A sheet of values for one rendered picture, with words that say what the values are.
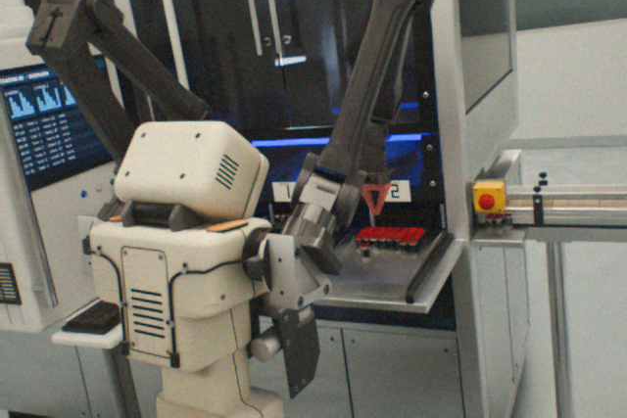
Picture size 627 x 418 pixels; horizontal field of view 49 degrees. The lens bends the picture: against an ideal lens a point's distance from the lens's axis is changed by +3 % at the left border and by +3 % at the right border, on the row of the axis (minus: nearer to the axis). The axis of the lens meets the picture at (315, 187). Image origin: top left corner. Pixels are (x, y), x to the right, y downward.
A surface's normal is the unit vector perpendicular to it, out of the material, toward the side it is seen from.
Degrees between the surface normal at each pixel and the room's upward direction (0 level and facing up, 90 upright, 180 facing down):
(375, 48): 79
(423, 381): 90
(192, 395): 82
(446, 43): 90
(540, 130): 90
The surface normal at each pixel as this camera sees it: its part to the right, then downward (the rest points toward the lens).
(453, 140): -0.40, 0.29
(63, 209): 0.90, 0.00
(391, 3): -0.18, 0.09
